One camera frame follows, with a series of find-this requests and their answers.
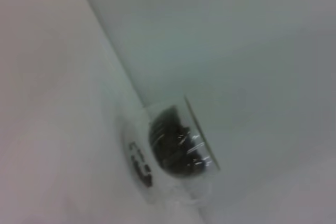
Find dark coffee beans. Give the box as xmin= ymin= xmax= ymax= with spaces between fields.
xmin=128 ymin=105 xmax=211 ymax=188

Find double-walled glass cup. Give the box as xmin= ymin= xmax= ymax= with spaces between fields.
xmin=115 ymin=94 xmax=222 ymax=207

